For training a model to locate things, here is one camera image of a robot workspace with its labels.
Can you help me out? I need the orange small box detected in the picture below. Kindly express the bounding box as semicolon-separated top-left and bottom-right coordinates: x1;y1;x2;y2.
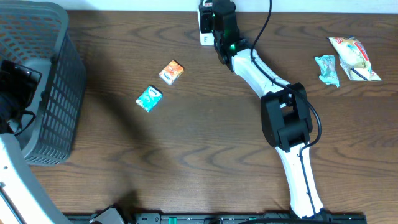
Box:
159;60;184;85

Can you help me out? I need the teal small box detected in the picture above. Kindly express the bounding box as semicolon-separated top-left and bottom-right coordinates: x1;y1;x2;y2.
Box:
136;85;163;113

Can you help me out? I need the teal snack packet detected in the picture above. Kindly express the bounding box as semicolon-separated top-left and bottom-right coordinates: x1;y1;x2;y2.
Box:
315;55;340;88

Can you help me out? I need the yellow snack bag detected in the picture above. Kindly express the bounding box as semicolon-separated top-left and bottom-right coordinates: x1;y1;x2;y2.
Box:
328;36;381;82

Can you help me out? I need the black round-logo packet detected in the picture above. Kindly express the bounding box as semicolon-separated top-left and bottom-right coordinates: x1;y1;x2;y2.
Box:
202;0;213;7

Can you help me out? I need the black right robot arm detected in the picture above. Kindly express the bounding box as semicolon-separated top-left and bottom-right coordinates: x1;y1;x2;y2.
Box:
198;0;323;220

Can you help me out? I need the white barcode scanner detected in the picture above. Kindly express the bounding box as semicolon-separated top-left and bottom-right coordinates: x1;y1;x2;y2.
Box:
197;7;214;46

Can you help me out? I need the grey plastic mesh basket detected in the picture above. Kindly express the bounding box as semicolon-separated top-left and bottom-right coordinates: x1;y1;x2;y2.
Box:
1;1;86;166

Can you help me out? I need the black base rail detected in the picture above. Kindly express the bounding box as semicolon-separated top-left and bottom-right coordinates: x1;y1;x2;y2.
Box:
65;205;367;224

